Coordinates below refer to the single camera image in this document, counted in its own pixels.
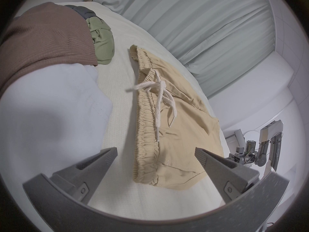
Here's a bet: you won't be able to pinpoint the bed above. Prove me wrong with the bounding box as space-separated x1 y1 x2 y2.
36 0 228 218

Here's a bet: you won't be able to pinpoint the brown garment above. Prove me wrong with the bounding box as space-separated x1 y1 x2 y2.
0 2 98 96

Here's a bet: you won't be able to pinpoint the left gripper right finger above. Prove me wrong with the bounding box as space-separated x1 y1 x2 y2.
195 147 260 201

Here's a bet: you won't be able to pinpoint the olive green garment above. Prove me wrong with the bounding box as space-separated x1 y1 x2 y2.
86 17 114 65

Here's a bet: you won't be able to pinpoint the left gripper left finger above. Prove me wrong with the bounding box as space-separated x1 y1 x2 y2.
51 147 118 201

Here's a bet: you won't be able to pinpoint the tan shorts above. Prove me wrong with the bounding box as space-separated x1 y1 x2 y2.
126 45 225 191

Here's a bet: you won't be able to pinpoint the black garment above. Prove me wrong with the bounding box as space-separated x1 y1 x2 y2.
64 5 97 20

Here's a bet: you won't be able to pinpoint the pale green curtain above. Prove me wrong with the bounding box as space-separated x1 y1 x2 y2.
186 4 277 100
93 0 268 65

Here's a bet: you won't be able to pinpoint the white garment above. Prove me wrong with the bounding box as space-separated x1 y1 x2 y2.
0 63 113 178

